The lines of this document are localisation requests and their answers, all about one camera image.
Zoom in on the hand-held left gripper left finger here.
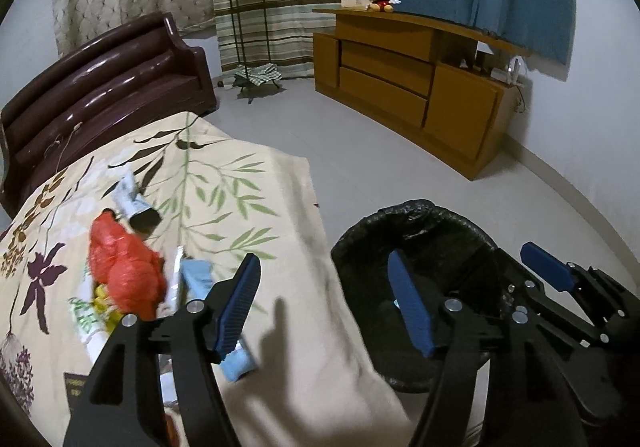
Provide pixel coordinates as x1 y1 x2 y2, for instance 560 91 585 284
62 253 262 447

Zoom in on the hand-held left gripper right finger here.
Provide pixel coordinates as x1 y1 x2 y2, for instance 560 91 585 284
387 249 588 447

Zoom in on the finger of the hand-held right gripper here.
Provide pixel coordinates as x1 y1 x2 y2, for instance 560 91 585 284
496 248 599 346
519 241 628 324

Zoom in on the black-lined trash bin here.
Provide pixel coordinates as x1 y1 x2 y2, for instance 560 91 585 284
330 200 511 394

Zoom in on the red plastic bag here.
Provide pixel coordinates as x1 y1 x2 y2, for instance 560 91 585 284
89 208 168 320

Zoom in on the white tube with green print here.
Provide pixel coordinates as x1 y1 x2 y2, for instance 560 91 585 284
67 296 123 363

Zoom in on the light blue packet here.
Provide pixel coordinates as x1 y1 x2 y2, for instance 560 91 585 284
180 259 258 383

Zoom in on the thin white wrapper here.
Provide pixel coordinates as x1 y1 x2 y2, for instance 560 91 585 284
167 246 187 314

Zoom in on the floral bed blanket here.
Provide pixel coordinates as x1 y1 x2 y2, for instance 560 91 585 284
0 111 416 447

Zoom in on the yellow wrapper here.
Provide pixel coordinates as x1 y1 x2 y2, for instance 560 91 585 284
92 284 119 316

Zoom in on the grey-white squeeze tube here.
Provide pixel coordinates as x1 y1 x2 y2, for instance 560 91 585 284
111 172 152 219

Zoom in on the white router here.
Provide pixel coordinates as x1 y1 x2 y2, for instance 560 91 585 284
492 54 526 85

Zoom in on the green checkered cloth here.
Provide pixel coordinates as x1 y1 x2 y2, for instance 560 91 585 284
234 62 282 89

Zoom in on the wooden cabinet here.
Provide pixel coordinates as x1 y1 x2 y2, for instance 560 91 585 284
312 7 532 180

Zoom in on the brown leather headboard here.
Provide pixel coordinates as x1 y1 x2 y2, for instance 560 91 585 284
0 11 218 220

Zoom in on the black metal plant stand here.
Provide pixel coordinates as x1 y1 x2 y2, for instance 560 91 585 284
223 0 283 105

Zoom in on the striped curtain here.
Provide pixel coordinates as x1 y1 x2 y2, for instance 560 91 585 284
207 0 375 78

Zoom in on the white charging cable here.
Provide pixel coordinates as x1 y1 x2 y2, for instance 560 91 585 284
42 122 83 169

